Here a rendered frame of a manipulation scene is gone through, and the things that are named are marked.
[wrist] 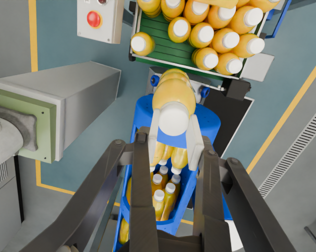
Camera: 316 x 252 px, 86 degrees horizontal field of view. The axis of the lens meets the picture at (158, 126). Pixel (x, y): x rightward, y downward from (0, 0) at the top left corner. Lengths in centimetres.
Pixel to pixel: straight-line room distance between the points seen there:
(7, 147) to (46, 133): 14
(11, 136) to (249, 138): 193
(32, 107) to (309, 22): 197
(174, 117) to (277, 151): 212
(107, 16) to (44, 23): 143
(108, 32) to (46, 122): 44
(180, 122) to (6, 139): 67
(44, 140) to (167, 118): 72
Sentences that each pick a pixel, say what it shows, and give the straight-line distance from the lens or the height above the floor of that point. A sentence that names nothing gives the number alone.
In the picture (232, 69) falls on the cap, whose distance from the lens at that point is 56.
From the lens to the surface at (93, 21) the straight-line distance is 56.
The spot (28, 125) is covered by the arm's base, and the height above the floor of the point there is 106.
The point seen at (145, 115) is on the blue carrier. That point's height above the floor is 119.
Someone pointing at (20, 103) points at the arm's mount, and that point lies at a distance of 83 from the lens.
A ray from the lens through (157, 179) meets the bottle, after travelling 75.
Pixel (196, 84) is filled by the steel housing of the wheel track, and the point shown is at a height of 93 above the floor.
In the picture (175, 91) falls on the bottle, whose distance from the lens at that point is 24.
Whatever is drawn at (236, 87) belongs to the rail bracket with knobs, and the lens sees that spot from 69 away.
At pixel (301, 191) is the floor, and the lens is 284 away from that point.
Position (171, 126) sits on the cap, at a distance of 21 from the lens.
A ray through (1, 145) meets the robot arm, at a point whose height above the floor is 118.
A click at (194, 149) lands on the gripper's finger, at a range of 16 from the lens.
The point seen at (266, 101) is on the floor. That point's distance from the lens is 195.
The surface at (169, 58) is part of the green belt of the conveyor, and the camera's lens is 73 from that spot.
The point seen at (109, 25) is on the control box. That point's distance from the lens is 56.
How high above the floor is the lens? 163
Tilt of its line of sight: 64 degrees down
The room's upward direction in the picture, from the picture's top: 172 degrees counter-clockwise
